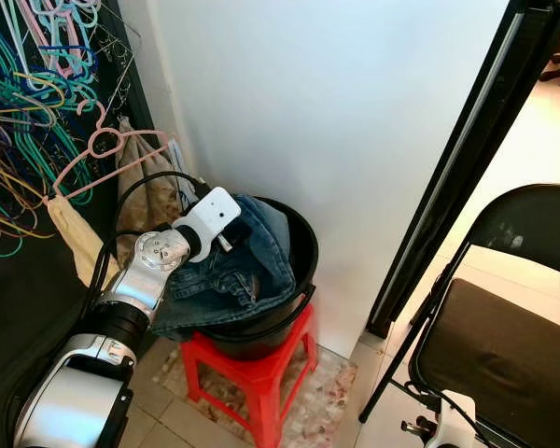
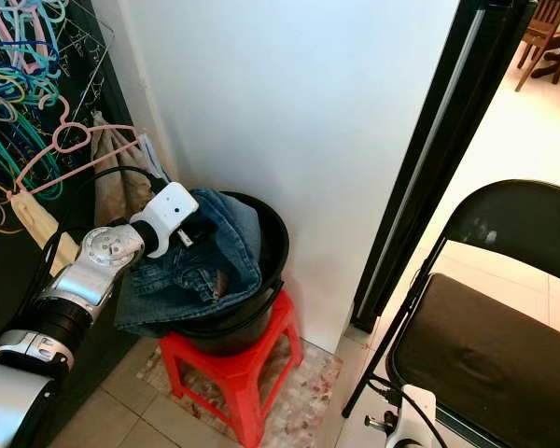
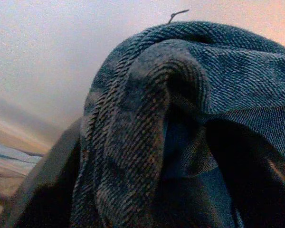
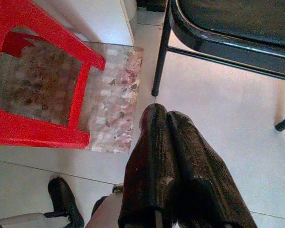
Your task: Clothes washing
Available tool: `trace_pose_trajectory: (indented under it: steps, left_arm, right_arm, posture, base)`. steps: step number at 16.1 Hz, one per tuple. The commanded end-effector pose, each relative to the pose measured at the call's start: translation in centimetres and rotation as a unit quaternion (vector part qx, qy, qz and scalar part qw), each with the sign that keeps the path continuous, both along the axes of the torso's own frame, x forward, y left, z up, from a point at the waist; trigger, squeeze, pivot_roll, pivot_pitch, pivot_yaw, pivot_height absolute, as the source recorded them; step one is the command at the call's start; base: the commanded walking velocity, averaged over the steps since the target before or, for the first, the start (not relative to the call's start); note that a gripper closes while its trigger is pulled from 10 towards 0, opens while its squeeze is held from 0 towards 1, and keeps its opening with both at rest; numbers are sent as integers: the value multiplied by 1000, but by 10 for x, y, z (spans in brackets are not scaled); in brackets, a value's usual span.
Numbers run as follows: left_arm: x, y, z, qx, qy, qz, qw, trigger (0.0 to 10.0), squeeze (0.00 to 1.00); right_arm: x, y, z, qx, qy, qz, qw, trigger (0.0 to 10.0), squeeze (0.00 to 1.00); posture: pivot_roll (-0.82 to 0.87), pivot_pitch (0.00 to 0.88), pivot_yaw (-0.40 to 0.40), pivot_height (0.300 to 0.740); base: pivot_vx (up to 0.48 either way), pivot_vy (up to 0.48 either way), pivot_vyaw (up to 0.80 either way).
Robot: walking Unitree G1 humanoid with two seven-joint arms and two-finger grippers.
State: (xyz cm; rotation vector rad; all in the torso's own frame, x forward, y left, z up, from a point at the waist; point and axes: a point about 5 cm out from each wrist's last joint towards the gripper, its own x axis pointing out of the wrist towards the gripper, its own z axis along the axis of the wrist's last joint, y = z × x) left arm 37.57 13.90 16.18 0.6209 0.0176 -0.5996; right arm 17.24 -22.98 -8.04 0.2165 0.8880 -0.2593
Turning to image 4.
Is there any black metal chair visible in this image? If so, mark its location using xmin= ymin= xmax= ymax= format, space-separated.
xmin=151 ymin=0 xmax=285 ymax=132

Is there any floral floor mat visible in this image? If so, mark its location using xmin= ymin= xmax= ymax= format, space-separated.
xmin=0 ymin=26 xmax=144 ymax=154

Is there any red plastic stool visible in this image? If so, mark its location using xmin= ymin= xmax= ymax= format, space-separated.
xmin=0 ymin=0 xmax=107 ymax=150

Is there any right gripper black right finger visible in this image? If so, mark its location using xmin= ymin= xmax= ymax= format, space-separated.
xmin=167 ymin=110 xmax=258 ymax=228

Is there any white cabinet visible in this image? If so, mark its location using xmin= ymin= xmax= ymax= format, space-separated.
xmin=33 ymin=0 xmax=136 ymax=47

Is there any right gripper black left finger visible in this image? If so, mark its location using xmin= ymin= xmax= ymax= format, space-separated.
xmin=117 ymin=103 xmax=181 ymax=228

